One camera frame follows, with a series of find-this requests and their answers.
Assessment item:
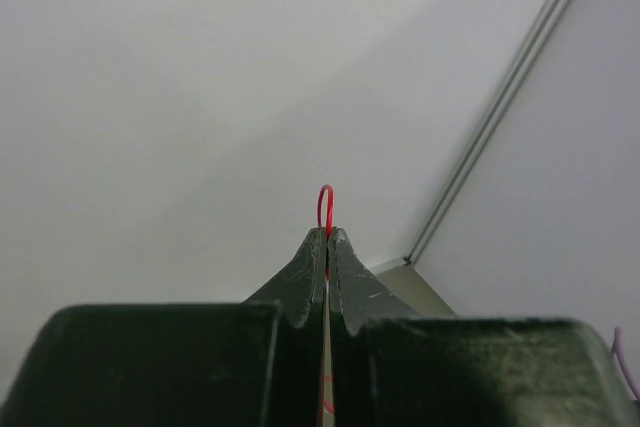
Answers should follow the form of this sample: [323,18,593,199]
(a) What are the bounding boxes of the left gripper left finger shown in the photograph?
[1,229,326,426]

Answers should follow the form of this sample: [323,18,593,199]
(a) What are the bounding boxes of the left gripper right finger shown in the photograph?
[327,228,639,426]

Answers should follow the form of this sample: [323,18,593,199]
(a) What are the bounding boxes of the red thin wire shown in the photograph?
[317,184,337,416]

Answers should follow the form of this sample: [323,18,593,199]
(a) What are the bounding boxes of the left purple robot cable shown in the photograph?
[612,326,640,401]

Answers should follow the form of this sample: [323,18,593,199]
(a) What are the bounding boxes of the right aluminium corner post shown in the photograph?
[402,0,572,266]

